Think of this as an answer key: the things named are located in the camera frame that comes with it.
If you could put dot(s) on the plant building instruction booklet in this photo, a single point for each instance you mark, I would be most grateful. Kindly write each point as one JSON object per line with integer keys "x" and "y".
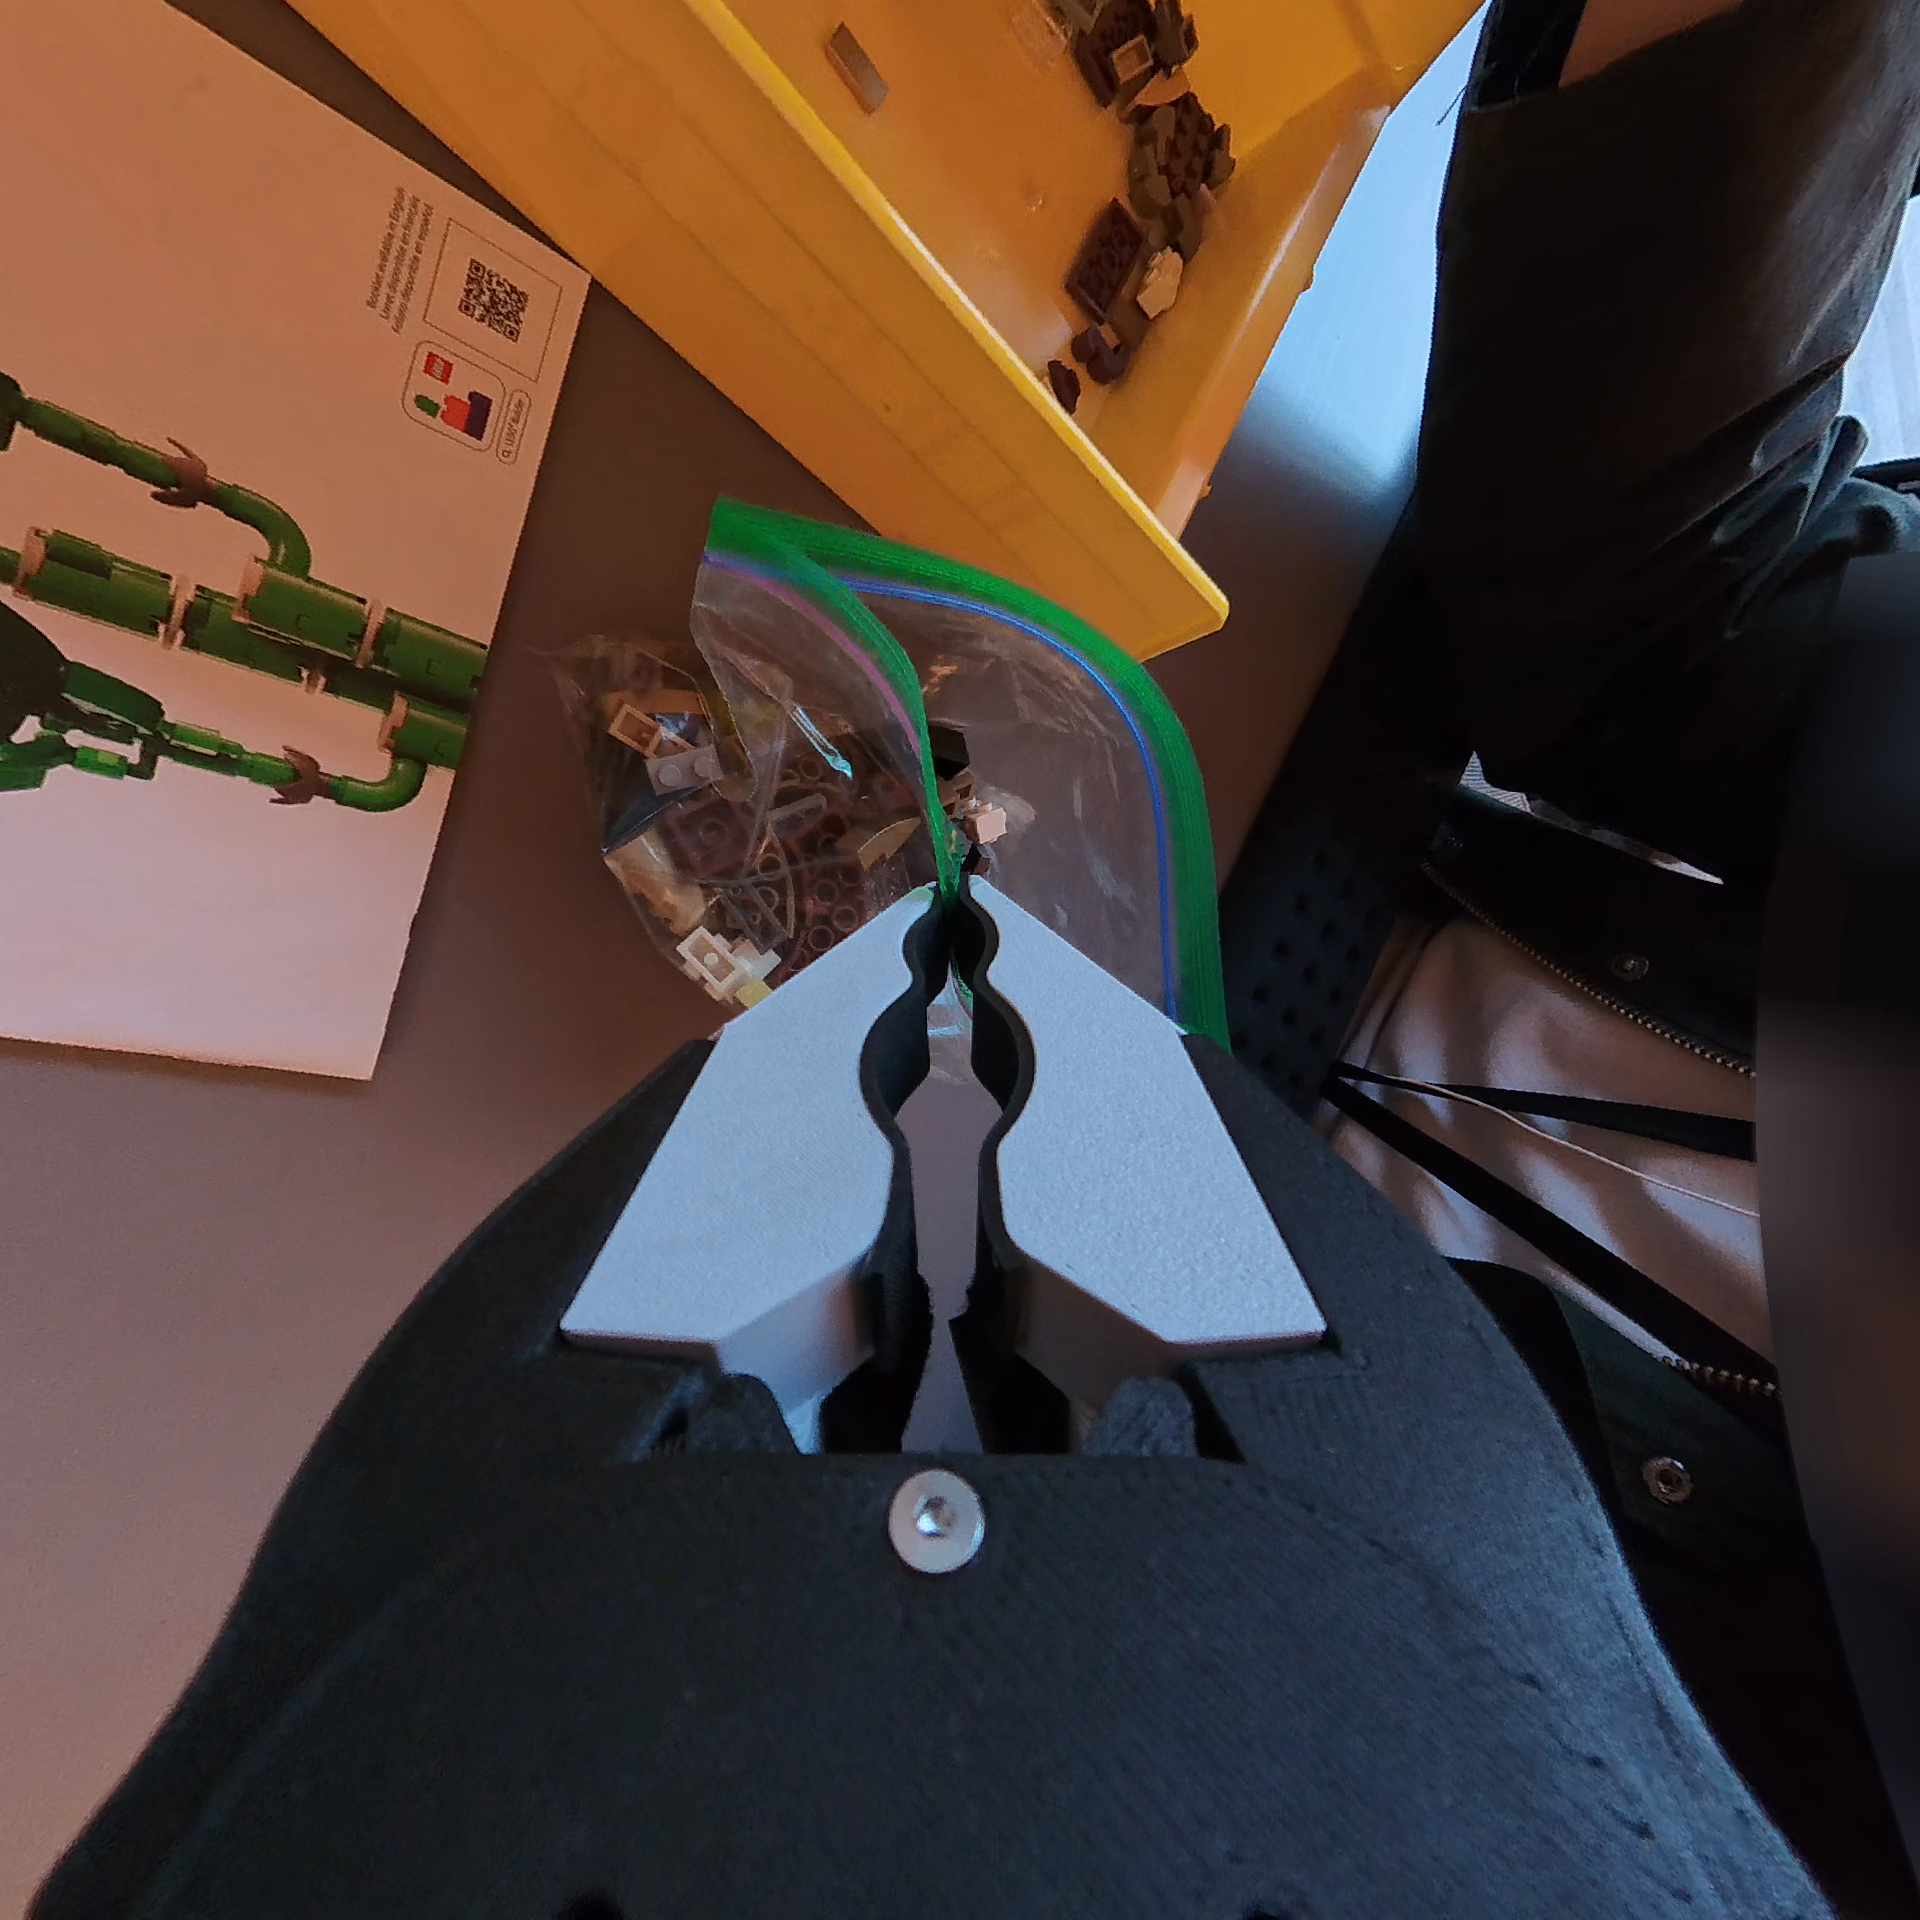
{"x": 195, "y": 901}

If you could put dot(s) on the white shirt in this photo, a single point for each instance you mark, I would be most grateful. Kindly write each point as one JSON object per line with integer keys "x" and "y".
{"x": 1470, "y": 1020}

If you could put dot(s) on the yellow plastic storage bin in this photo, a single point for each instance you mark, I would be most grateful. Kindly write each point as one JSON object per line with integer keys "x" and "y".
{"x": 674, "y": 195}

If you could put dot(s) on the dark green jacket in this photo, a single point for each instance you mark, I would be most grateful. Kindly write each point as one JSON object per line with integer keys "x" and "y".
{"x": 1621, "y": 451}

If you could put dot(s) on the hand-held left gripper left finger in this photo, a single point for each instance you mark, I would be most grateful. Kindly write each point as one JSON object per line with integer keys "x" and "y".
{"x": 751, "y": 1201}

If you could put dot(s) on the small cluster of toy bricks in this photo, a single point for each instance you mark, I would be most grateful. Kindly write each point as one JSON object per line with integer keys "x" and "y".
{"x": 751, "y": 840}

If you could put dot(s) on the pile of toy building bricks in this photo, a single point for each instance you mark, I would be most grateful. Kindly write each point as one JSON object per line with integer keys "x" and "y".
{"x": 1155, "y": 195}

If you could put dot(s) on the grey desk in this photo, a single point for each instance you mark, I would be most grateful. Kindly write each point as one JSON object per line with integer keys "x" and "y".
{"x": 225, "y": 1275}

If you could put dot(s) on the black perforated chair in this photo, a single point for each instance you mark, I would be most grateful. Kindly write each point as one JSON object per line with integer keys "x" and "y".
{"x": 1290, "y": 930}

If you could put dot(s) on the clear zip bag green seal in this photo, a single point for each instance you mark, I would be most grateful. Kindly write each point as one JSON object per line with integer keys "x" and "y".
{"x": 1051, "y": 721}

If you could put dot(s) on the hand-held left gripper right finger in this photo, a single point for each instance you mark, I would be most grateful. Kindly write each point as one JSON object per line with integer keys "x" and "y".
{"x": 1155, "y": 1201}

